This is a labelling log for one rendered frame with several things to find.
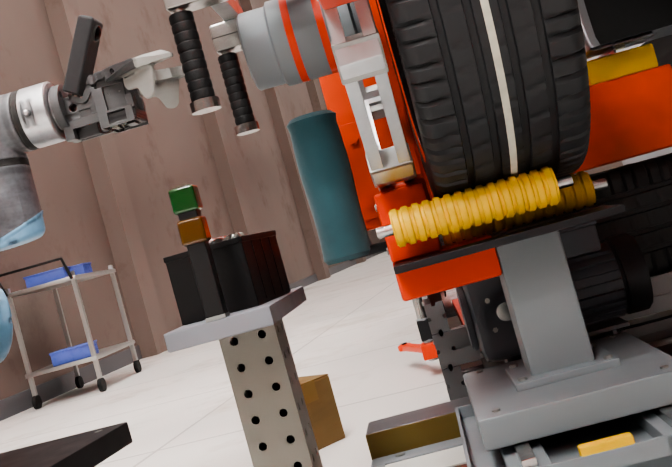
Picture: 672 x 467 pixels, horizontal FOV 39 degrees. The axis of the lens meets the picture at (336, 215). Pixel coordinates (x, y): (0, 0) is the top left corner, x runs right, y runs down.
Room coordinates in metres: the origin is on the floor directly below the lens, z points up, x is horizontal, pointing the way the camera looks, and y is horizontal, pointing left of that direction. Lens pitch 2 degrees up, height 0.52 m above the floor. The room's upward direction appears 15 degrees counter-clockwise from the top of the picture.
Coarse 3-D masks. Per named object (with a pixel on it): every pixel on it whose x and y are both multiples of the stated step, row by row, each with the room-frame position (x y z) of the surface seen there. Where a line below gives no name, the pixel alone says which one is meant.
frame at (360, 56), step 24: (360, 0) 1.23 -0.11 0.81; (336, 24) 1.24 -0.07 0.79; (360, 24) 1.24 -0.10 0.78; (336, 48) 1.24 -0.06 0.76; (360, 48) 1.24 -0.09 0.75; (360, 72) 1.25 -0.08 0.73; (384, 72) 1.25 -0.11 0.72; (360, 96) 1.28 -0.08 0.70; (384, 96) 1.28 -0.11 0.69; (360, 120) 1.31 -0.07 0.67; (384, 168) 1.37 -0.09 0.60; (408, 168) 1.38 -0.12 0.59
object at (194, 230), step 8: (200, 216) 1.43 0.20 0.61; (184, 224) 1.42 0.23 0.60; (192, 224) 1.42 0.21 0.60; (200, 224) 1.42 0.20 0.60; (184, 232) 1.42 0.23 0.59; (192, 232) 1.42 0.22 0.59; (200, 232) 1.42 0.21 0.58; (208, 232) 1.45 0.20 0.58; (184, 240) 1.42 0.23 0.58; (192, 240) 1.42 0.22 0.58; (200, 240) 1.42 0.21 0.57; (208, 240) 1.45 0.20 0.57
